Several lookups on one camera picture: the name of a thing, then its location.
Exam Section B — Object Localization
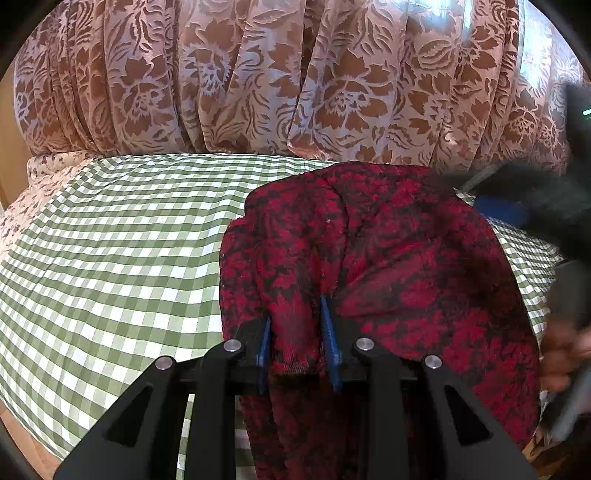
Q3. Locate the brown floral curtain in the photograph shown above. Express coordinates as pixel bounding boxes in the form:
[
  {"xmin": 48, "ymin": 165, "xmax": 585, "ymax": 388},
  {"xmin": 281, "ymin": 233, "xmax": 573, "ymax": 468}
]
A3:
[{"xmin": 11, "ymin": 0, "xmax": 587, "ymax": 172}]

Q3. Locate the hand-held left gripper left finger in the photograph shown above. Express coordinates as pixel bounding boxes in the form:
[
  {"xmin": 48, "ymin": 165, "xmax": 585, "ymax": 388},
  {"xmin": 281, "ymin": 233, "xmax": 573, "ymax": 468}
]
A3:
[{"xmin": 53, "ymin": 316, "xmax": 273, "ymax": 480}]

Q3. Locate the green checked bedsheet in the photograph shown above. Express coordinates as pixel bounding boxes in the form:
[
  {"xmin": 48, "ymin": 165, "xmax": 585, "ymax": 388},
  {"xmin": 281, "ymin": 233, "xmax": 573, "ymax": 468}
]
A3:
[{"xmin": 0, "ymin": 154, "xmax": 571, "ymax": 462}]

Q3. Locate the pink floral sheet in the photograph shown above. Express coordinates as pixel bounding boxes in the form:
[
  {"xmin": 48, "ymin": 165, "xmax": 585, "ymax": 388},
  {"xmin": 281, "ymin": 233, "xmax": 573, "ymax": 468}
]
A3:
[{"xmin": 0, "ymin": 152, "xmax": 100, "ymax": 264}]

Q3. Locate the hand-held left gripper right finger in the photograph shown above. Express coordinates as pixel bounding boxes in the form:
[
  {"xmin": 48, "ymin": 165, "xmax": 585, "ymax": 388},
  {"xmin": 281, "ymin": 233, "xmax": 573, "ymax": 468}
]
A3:
[{"xmin": 320, "ymin": 295, "xmax": 539, "ymax": 480}]

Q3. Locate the red black patterned garment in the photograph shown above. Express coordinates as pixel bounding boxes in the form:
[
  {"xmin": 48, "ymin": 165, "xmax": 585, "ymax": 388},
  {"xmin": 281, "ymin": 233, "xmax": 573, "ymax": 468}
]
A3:
[{"xmin": 218, "ymin": 161, "xmax": 543, "ymax": 480}]

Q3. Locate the person's right hand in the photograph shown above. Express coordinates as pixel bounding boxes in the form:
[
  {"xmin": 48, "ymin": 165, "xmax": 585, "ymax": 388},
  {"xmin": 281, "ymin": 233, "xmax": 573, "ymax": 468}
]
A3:
[{"xmin": 539, "ymin": 329, "xmax": 583, "ymax": 394}]

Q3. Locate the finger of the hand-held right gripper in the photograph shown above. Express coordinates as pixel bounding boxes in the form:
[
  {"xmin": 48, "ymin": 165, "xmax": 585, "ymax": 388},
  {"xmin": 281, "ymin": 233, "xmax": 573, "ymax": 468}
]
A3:
[{"xmin": 475, "ymin": 194, "xmax": 532, "ymax": 229}]

